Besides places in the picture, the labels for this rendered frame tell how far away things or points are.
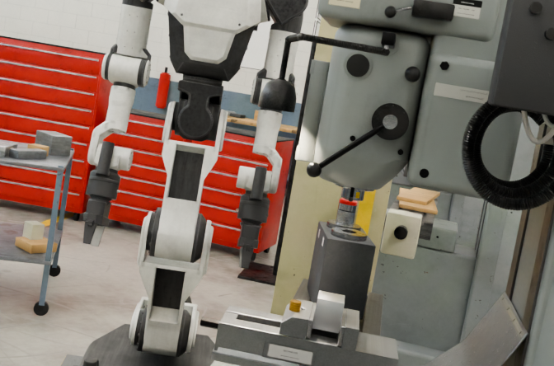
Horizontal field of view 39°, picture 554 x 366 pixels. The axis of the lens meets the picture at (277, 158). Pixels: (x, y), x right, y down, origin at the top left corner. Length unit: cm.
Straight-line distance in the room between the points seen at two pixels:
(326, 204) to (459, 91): 195
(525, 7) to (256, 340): 77
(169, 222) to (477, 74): 104
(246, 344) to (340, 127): 45
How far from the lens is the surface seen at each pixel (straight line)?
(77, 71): 674
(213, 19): 222
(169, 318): 236
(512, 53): 125
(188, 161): 226
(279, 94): 153
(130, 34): 231
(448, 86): 149
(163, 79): 1096
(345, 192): 160
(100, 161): 224
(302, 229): 340
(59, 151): 476
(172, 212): 220
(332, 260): 188
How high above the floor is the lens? 150
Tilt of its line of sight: 6 degrees down
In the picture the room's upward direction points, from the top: 10 degrees clockwise
